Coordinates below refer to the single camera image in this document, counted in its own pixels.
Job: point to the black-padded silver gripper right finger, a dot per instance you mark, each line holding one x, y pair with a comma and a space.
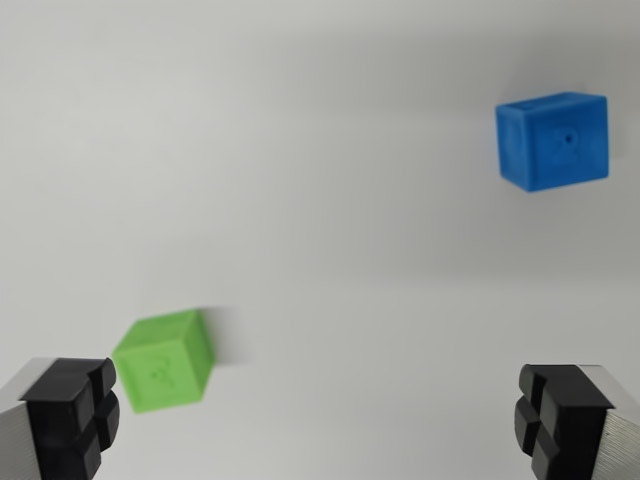
565, 420

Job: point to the black-padded silver gripper left finger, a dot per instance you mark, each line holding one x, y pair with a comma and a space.
60, 415

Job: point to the blue cube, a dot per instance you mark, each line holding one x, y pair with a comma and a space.
555, 142

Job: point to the green cube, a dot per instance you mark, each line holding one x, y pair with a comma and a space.
162, 362

